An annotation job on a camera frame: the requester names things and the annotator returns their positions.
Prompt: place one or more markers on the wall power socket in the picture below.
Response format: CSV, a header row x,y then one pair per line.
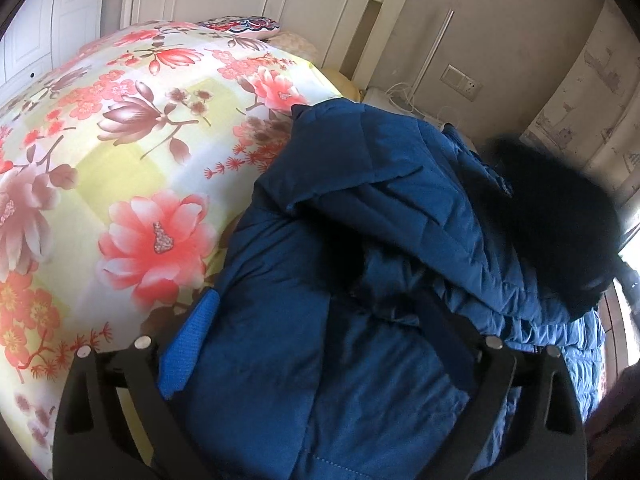
x,y
460,82

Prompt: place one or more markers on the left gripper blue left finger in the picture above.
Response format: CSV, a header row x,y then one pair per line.
x,y
161,365

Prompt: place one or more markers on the beige pillow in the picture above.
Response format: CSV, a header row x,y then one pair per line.
x,y
296,45

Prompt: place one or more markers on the colourful patterned pillow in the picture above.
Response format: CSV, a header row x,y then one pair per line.
x,y
249,27

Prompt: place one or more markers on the yellow pillow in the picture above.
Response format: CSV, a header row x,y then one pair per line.
x,y
344,85

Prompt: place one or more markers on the white bedside table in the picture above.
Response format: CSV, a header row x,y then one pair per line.
x,y
394,101

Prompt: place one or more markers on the white wardrobe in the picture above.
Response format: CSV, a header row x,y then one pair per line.
x,y
43,35

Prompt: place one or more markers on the floral bed quilt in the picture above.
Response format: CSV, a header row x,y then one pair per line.
x,y
121,173

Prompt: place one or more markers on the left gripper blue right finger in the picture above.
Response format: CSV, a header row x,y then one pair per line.
x,y
473,362

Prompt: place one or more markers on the blue quilted puffer jacket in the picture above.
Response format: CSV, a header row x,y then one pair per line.
x,y
315,365

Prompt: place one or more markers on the patterned window curtain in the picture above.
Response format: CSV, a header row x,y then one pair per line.
x,y
592,119

